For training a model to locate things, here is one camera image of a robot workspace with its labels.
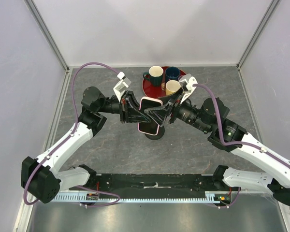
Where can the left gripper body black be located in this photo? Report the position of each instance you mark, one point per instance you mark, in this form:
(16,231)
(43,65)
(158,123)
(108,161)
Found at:
(123,112)

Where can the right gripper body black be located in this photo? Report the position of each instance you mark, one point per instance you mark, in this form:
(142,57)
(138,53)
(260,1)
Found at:
(175,104)

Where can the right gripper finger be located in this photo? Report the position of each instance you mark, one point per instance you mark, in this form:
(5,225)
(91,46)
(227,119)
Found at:
(157,115)
(169,101)

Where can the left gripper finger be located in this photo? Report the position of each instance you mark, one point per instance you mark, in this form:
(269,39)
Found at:
(139,117)
(133,104)

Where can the black phone stand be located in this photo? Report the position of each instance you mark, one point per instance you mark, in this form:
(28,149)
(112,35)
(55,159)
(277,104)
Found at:
(159,135)

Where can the phone with pink case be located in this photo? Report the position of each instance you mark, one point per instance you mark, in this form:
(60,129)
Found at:
(149,128)

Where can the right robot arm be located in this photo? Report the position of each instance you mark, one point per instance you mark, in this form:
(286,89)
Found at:
(224,134)

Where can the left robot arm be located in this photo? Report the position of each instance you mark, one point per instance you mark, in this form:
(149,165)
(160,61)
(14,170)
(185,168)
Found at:
(42,176)

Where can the yellow mug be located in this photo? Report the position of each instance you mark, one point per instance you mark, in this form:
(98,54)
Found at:
(171,87)

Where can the red round tray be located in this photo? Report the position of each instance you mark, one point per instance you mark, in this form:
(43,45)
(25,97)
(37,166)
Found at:
(153,91)

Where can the clear glass cup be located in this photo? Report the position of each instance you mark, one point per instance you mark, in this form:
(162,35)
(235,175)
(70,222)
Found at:
(180,77)

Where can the dark blue mug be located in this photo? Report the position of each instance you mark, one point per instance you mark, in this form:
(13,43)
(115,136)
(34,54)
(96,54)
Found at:
(172,73)

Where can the dark green mug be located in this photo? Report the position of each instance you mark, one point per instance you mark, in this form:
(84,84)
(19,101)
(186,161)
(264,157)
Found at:
(154,75)

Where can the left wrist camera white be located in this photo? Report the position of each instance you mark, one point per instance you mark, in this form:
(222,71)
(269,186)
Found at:
(122,85)

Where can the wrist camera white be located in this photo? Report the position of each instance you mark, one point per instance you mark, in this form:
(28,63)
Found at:
(187,83)
(122,85)

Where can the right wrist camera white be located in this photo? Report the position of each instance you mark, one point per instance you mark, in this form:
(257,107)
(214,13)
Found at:
(187,83)

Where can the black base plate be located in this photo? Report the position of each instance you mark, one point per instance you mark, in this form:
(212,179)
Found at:
(151,184)

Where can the slotted cable duct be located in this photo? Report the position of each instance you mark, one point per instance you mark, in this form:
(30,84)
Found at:
(75,196)

